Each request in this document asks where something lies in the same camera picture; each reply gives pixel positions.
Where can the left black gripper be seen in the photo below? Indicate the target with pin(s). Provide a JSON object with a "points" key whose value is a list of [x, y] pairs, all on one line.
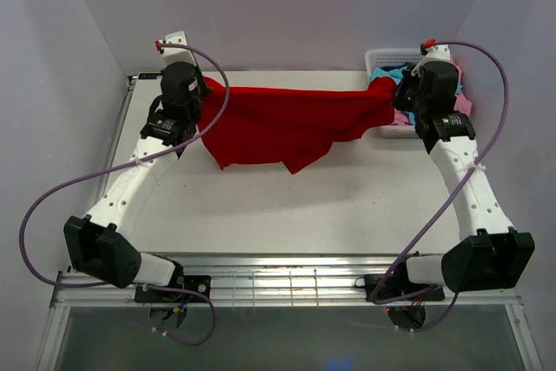
{"points": [[201, 85]]}

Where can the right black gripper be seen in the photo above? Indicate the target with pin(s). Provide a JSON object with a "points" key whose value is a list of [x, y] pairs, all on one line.
{"points": [[402, 93]]}

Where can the red t shirt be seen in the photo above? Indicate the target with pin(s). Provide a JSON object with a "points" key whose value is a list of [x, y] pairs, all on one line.
{"points": [[295, 127]]}

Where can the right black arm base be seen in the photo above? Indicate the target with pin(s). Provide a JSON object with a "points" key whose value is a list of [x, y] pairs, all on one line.
{"points": [[394, 288]]}

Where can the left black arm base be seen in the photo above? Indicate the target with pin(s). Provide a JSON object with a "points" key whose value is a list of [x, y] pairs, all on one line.
{"points": [[195, 284]]}

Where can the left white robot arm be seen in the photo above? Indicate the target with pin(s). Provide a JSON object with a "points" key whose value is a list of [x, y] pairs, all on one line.
{"points": [[98, 243]]}

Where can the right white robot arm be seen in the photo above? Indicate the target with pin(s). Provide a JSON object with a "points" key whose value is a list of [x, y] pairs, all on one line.
{"points": [[492, 253]]}

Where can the pink t shirt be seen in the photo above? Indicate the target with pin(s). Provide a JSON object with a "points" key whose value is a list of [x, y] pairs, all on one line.
{"points": [[462, 104]]}

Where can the turquoise t shirt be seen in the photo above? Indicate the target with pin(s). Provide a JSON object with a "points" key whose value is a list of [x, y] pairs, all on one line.
{"points": [[382, 73]]}

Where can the blue white label sticker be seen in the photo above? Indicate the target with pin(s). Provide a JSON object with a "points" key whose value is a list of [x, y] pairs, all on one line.
{"points": [[149, 76]]}

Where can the white plastic basket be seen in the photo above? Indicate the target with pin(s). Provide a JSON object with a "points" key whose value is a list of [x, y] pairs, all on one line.
{"points": [[392, 57]]}

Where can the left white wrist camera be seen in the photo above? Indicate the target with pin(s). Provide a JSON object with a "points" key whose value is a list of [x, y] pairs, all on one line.
{"points": [[171, 48]]}

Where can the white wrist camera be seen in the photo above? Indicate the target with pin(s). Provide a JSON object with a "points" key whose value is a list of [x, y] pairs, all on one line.
{"points": [[432, 52], [171, 48]]}

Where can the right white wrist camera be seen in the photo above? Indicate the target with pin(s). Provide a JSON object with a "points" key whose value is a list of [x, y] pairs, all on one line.
{"points": [[432, 52]]}

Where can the aluminium frame rails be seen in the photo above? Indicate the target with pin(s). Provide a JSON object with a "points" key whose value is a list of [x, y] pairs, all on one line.
{"points": [[286, 255]]}

